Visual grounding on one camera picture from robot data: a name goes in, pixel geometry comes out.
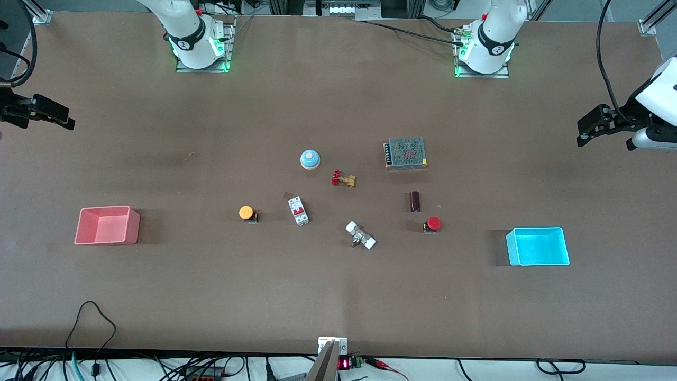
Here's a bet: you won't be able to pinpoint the silver valve white caps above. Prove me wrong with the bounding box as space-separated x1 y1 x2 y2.
345 221 377 250

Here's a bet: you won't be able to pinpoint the black coiled cable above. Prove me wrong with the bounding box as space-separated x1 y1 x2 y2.
535 359 587 375

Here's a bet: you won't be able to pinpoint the red clip lead cable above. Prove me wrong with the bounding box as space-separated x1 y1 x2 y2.
364 357 410 381

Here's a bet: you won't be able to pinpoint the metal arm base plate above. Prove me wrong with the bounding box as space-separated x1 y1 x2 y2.
175 15 237 74
453 25 510 79

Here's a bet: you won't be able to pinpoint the white red circuit breaker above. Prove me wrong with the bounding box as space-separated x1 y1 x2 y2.
288 196 310 226

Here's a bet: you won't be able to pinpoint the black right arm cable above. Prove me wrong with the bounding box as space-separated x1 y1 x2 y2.
0 0 39 88

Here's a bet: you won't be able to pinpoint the black looped cable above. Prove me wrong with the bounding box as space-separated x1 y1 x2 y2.
65 301 117 377

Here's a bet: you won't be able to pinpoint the pink plastic box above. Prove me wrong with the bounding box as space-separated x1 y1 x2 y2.
74 206 141 246

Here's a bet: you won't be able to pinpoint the metal mesh power supply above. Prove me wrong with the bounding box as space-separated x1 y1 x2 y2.
383 137 428 170

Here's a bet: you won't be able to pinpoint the cyan plastic box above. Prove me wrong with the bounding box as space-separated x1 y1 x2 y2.
506 227 571 266

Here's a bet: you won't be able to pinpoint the aluminium frame profile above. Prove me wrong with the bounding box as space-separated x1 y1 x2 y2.
17 0 54 25
638 0 677 37

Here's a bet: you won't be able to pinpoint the black cable across table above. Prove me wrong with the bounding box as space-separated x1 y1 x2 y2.
353 15 467 46

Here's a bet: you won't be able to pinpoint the white power strip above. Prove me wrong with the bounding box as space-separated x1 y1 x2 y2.
304 0 382 20

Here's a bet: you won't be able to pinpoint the brass valve red handle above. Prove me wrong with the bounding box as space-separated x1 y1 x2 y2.
331 169 358 189

